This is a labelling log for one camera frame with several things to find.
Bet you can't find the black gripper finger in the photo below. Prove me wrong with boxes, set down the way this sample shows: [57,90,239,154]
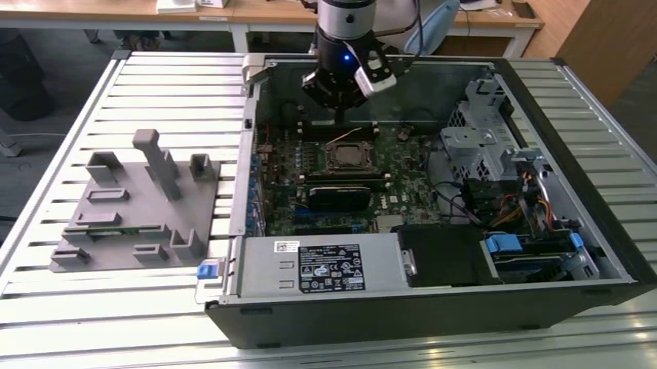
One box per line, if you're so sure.
[341,92,371,125]
[300,71,344,125]

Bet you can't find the thin metal locking lever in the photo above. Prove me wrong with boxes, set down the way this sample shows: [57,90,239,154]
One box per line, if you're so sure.
[325,128,364,145]

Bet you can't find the silver CPU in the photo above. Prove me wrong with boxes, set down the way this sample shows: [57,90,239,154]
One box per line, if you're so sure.
[332,148,368,166]

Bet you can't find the metal socket cover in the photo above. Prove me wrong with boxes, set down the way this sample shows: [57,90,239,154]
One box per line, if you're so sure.
[321,141,380,172]

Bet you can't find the black RAM slot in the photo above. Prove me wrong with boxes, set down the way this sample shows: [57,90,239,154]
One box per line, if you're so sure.
[305,173,387,181]
[303,133,373,141]
[307,177,388,185]

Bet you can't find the grey case latch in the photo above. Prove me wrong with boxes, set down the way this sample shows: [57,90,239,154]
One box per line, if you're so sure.
[239,54,268,85]

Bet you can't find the silver drive cage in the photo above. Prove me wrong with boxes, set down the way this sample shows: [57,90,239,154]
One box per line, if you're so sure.
[438,75,522,181]

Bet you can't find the black graphics card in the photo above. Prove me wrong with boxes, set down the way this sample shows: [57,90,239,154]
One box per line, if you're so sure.
[305,185,371,211]

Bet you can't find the green motherboard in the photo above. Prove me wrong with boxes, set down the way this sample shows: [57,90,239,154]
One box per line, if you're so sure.
[249,121,443,238]

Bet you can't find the black plastic cover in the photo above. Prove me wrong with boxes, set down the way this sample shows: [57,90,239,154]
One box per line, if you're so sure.
[395,224,507,289]

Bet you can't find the silver power supply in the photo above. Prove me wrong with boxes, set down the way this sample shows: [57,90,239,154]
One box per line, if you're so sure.
[233,234,411,299]

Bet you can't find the wooden desk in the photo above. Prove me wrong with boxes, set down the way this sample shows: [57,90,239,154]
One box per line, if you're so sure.
[0,0,546,58]

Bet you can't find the grey parts rack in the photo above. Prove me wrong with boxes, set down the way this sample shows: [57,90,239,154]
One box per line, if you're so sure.
[48,129,223,274]

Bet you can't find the hard disk in blue carrier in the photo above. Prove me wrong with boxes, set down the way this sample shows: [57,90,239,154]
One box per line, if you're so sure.
[480,231,568,266]

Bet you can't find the blue case latch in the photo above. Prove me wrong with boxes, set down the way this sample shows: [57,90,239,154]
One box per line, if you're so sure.
[197,259,220,281]

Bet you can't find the wooden cabinet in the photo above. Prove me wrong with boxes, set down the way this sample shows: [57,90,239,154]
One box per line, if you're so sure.
[522,0,657,108]

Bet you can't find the black open PC case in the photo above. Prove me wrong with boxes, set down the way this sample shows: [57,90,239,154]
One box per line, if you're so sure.
[193,53,657,351]

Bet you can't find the black bin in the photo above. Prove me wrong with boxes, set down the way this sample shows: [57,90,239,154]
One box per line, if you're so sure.
[0,28,56,122]

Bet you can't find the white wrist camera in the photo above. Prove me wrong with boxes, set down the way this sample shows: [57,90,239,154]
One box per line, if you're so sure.
[352,48,400,96]

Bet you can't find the black cable bundle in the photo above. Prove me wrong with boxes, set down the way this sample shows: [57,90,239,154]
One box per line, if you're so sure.
[432,177,495,228]

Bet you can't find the yellow red power wires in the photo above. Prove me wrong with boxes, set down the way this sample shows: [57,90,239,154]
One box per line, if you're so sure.
[486,171,558,231]

